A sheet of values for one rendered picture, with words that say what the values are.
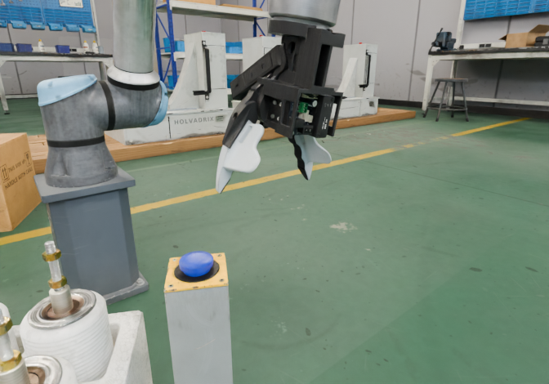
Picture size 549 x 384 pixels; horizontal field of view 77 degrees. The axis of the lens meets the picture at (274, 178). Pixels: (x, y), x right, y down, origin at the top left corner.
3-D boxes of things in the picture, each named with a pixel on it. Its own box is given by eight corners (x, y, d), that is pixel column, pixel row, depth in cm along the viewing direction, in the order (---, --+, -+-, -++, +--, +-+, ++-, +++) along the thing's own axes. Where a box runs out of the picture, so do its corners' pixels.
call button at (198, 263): (180, 265, 43) (180, 251, 42) (213, 262, 44) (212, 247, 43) (179, 284, 39) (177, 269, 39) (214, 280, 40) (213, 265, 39)
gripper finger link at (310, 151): (329, 192, 47) (312, 140, 41) (301, 176, 51) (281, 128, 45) (344, 177, 48) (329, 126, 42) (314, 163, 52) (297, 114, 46)
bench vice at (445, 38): (444, 52, 424) (447, 30, 416) (457, 51, 411) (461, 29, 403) (426, 51, 399) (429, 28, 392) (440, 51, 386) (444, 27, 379)
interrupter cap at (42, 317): (91, 286, 49) (91, 281, 49) (101, 315, 43) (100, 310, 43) (27, 305, 45) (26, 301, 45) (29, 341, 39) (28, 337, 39)
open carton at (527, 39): (513, 50, 401) (517, 29, 394) (550, 49, 366) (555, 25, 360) (496, 50, 389) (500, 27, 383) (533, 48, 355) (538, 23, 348)
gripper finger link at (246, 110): (220, 140, 38) (265, 78, 39) (213, 136, 39) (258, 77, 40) (245, 162, 42) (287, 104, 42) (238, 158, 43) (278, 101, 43)
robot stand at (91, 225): (56, 282, 92) (33, 175, 83) (128, 260, 103) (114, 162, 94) (68, 320, 78) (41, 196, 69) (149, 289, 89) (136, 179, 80)
